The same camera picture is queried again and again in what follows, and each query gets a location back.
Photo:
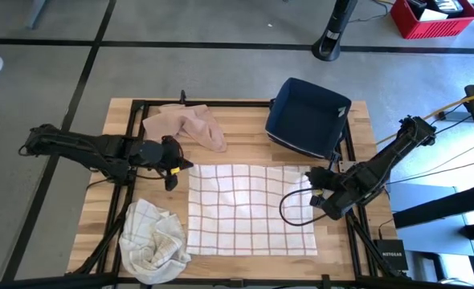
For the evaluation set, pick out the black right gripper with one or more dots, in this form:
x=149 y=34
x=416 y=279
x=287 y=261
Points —
x=341 y=192

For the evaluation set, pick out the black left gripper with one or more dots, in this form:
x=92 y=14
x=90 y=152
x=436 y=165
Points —
x=170 y=154

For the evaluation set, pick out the plain pink towel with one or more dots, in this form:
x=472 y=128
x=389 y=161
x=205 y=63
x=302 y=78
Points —
x=189 y=122

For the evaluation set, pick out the navy fabric basket white stripe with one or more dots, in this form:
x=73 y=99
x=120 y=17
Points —
x=307 y=116

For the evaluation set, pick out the white towel grey checks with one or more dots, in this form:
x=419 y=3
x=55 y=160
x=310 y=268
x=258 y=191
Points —
x=152 y=245

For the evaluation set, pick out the white towel red checks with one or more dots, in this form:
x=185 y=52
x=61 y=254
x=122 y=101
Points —
x=241 y=216

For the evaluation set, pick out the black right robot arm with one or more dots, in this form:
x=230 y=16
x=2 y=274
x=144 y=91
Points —
x=393 y=154

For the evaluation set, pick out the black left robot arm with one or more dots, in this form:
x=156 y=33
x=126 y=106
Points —
x=80 y=146

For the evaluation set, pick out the grey power strip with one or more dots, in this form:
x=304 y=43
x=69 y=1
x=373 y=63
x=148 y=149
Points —
x=458 y=116

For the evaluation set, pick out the red plastic crate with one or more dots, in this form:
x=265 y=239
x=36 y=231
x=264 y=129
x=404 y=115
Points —
x=434 y=29

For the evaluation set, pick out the white box in crate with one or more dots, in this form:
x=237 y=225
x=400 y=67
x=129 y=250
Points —
x=434 y=15

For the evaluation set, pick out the black metal table frame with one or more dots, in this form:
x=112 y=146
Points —
x=241 y=103

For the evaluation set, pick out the black Netgear network switch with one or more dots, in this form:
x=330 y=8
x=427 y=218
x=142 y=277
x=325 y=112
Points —
x=390 y=255

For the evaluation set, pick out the grey metal post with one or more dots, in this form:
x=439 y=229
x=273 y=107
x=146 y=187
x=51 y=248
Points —
x=35 y=14

